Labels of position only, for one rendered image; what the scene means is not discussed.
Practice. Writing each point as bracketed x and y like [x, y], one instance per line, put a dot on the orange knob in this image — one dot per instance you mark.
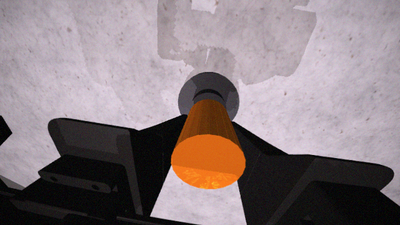
[208, 154]

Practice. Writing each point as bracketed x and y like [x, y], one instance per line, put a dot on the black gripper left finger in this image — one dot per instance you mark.
[146, 154]

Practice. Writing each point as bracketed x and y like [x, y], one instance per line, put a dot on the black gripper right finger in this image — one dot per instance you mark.
[272, 179]

